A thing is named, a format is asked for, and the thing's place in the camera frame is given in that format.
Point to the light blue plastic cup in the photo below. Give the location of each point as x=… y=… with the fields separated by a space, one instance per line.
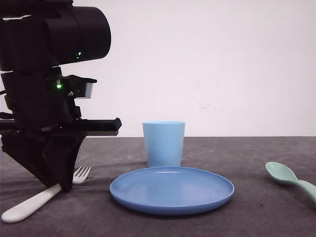
x=164 y=142

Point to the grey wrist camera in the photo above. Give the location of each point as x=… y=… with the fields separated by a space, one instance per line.
x=78 y=87

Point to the mint green plastic spoon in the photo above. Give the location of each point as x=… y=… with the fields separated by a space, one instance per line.
x=282 y=174

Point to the white plastic fork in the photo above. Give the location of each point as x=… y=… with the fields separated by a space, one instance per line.
x=31 y=205

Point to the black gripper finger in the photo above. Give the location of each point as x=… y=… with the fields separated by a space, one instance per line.
x=27 y=152
x=60 y=155

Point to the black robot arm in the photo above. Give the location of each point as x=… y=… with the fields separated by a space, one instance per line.
x=37 y=35

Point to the blue plastic plate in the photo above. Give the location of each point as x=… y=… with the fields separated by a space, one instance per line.
x=172 y=191

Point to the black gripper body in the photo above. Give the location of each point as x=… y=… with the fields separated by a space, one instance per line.
x=38 y=101

